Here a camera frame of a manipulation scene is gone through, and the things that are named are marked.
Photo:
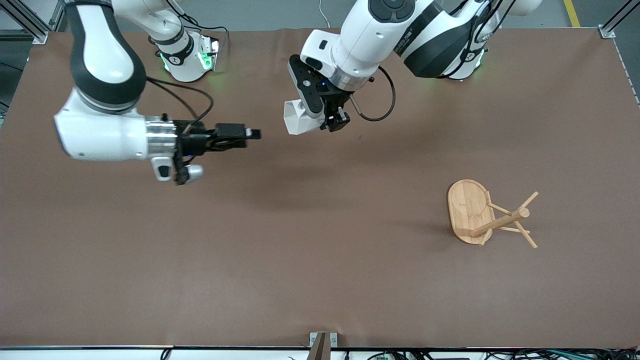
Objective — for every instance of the wooden cup rack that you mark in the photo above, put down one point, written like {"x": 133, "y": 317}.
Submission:
{"x": 467, "y": 210}

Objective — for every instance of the aluminium frame profile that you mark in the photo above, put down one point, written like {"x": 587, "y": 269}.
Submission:
{"x": 606, "y": 32}
{"x": 40, "y": 36}

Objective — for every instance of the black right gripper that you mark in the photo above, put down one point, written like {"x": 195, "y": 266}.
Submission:
{"x": 194, "y": 139}

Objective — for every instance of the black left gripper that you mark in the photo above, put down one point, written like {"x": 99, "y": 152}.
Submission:
{"x": 335, "y": 106}

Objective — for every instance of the white faceted cup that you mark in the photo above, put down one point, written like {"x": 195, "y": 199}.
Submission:
{"x": 297, "y": 122}

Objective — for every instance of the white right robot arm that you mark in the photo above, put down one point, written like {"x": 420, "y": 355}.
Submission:
{"x": 100, "y": 60}

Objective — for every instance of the grey metal camera bracket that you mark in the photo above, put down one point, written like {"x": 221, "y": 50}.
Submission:
{"x": 320, "y": 345}

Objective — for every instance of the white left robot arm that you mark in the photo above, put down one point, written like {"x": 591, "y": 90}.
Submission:
{"x": 370, "y": 35}

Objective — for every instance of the brown table cover mat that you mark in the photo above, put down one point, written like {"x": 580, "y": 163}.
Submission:
{"x": 320, "y": 225}

